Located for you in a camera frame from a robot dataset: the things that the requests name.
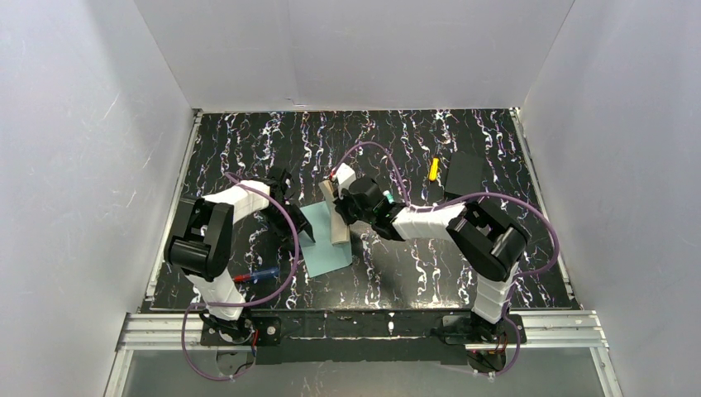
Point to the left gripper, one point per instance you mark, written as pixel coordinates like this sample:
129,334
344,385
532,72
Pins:
290,220

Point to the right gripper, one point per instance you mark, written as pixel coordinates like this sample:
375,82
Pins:
346,203

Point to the teal envelope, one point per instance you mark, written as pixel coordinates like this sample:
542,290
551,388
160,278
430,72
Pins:
321,256

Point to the beige letter paper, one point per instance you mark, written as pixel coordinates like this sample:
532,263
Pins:
340,232

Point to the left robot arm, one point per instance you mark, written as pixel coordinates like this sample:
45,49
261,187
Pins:
200,237

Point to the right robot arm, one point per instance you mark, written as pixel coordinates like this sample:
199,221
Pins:
491,241

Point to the green white glue stick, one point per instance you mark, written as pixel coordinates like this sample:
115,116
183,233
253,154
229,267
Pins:
388,196

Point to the blue red screwdriver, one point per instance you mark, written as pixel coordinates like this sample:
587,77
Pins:
258,275

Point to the yellow marker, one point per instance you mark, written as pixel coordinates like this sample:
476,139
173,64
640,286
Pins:
434,169

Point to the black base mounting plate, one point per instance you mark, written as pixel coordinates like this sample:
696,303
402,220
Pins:
448,336

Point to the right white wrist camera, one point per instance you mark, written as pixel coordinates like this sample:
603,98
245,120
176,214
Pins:
341,179

